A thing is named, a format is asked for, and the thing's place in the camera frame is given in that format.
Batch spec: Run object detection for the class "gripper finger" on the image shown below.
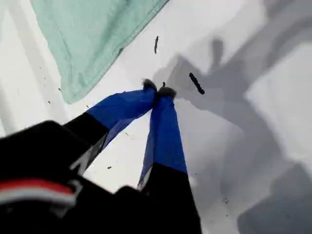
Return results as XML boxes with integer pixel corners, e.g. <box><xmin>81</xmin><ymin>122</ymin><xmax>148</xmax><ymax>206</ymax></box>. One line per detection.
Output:
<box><xmin>62</xmin><ymin>78</ymin><xmax>158</xmax><ymax>176</ymax></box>
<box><xmin>136</xmin><ymin>86</ymin><xmax>199</xmax><ymax>211</ymax></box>

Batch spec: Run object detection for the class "pale green T-shirt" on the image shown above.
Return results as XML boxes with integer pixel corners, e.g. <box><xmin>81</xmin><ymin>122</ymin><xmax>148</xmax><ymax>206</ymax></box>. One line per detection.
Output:
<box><xmin>31</xmin><ymin>0</ymin><xmax>170</xmax><ymax>105</ymax></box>

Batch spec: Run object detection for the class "short black strip scrap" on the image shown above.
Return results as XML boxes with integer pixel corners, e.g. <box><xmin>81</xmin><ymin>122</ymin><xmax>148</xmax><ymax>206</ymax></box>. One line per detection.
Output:
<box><xmin>189</xmin><ymin>72</ymin><xmax>206</xmax><ymax>95</ymax></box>

